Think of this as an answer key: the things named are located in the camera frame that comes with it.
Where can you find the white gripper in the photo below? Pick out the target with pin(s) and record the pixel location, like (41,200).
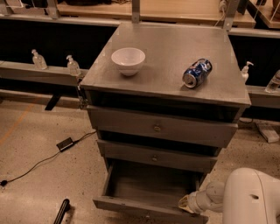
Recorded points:
(194,201)

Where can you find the grey drawer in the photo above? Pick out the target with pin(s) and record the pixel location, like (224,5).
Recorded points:
(149,191)
(153,156)
(175,128)

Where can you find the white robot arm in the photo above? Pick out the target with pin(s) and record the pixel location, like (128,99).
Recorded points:
(248,196)

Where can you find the grey wooden drawer cabinet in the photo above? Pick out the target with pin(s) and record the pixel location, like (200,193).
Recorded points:
(158,87)

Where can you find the grey block on floor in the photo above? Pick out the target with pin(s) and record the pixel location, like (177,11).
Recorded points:
(268,132)

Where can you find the black power adapter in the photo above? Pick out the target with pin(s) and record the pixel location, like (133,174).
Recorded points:
(65,144)

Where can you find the crushed blue soda can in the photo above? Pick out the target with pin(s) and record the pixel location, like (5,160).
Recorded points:
(196,73)

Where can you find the white pump bottle right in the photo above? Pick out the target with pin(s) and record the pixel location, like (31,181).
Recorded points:
(245,70)

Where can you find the clear plastic water bottle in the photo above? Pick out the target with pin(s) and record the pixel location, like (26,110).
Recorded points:
(274,83)

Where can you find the white ceramic bowl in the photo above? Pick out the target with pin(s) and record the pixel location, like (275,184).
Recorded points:
(128,60)

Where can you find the clear pump bottle near cabinet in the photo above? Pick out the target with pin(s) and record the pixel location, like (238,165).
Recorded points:
(73,66)

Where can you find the wooden workbench top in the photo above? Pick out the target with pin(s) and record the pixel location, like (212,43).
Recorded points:
(199,12)

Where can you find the clear pump bottle far left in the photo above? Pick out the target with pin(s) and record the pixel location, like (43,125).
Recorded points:
(38,60)

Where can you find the black cylindrical handle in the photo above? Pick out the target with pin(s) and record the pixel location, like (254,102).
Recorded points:
(65,206)

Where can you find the grey metal shelf rail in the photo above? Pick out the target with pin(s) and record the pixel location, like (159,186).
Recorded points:
(58,75)

